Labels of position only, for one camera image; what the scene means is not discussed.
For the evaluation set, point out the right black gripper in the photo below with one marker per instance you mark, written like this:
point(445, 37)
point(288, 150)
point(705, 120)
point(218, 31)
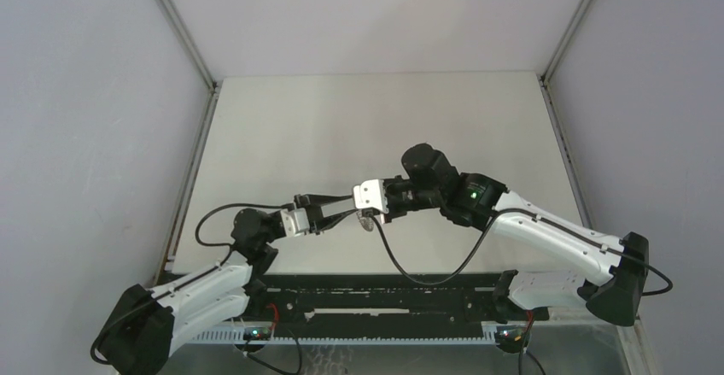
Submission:
point(388, 217)

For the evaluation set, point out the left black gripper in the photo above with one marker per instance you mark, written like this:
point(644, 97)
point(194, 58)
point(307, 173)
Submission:
point(312, 203)

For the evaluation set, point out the large keyring with yellow grip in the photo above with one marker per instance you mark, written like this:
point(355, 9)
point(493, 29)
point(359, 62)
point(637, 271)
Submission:
point(367, 219)

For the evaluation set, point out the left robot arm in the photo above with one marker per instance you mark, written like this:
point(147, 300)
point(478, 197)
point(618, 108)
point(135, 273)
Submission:
point(147, 326)

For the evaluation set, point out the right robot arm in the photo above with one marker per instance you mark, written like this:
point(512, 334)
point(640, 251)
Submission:
point(604, 273)

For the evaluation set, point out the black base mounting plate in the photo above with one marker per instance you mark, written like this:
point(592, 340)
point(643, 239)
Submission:
point(384, 306)

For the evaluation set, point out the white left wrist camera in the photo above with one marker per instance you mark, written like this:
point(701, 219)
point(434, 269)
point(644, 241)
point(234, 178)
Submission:
point(293, 221)

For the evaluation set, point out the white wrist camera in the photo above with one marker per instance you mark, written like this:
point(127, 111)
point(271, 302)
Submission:
point(293, 221)
point(371, 194)

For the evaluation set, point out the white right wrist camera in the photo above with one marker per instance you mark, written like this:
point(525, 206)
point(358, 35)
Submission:
point(371, 194)

